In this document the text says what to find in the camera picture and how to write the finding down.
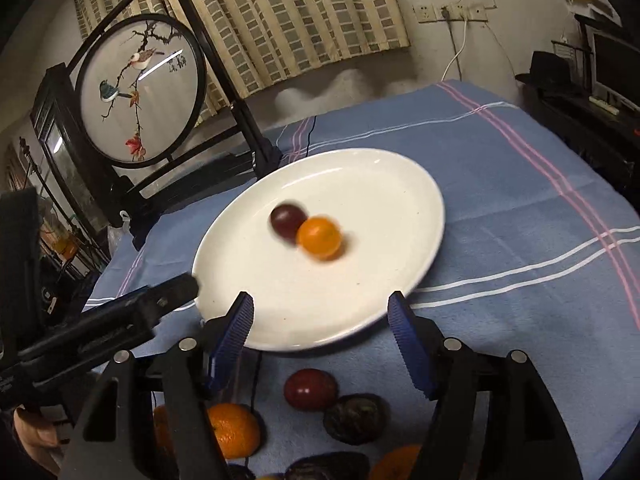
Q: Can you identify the small orange mandarin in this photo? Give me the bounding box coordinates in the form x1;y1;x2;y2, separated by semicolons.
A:
153;405;175;457

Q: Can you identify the person's left hand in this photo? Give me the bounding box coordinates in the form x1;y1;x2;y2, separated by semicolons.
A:
13;408;60;477

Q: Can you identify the white plastic bag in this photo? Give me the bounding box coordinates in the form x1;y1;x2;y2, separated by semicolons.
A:
107;210;132;257

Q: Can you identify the large orange mandarin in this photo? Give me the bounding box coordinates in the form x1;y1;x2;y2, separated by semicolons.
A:
368;444;421;480

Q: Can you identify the red cherry tomato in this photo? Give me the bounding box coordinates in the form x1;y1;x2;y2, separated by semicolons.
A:
283;368;338;412

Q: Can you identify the dark framed mirror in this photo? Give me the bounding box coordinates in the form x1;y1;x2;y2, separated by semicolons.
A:
30;63;122;245

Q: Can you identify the large dark water chestnut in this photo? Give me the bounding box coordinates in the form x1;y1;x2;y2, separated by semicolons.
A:
284;452;371;480

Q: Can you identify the white oval plate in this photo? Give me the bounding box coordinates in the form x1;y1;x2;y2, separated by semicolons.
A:
192;148;445;352

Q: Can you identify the dark purple tomato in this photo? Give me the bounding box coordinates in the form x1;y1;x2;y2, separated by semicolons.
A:
269;203;307;243

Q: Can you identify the orange cherry tomato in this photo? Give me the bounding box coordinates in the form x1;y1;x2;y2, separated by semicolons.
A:
296;216;343;260

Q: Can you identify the round embroidered bird screen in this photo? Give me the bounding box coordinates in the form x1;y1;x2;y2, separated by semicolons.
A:
67;0;284;252

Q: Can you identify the dark wooden desk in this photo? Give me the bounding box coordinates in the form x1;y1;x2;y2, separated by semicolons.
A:
515;74;639;209

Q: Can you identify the black hat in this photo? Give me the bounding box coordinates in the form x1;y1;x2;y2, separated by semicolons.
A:
515;51;573;91

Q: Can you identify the beige checked curtain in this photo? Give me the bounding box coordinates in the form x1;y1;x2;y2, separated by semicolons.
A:
74;0;410;98

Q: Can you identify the computer monitor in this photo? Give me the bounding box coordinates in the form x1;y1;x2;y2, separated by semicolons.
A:
586;25;639;112

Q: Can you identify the white power cable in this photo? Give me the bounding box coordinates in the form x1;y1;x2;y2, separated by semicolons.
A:
439;14;471;84

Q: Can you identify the white wall socket strip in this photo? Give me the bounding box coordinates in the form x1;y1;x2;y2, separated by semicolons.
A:
412;3;488;24

